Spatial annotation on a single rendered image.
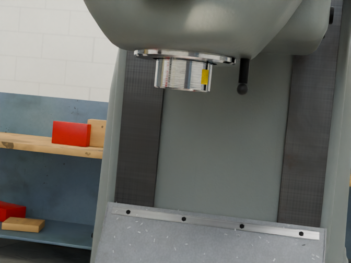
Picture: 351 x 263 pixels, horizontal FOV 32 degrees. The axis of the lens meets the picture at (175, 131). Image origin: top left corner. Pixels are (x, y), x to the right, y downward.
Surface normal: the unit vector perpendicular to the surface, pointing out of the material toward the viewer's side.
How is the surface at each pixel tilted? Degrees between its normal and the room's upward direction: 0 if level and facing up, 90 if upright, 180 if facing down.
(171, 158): 90
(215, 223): 63
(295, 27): 117
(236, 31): 136
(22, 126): 90
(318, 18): 90
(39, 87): 90
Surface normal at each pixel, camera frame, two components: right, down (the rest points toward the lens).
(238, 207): -0.18, 0.04
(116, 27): -0.59, 0.70
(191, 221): -0.11, -0.42
